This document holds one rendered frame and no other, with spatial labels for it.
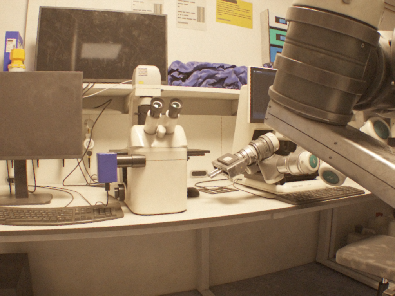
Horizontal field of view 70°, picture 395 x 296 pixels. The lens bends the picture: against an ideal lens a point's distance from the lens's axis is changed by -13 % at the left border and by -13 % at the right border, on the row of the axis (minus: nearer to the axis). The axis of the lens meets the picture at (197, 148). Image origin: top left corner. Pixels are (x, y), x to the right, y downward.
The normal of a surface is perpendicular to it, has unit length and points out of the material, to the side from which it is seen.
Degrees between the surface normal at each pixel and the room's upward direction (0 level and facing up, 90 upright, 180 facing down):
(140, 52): 86
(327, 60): 105
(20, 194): 90
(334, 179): 131
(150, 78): 90
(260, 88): 93
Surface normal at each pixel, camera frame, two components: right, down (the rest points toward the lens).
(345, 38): -0.11, 0.36
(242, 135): -0.93, 0.02
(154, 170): 0.37, 0.07
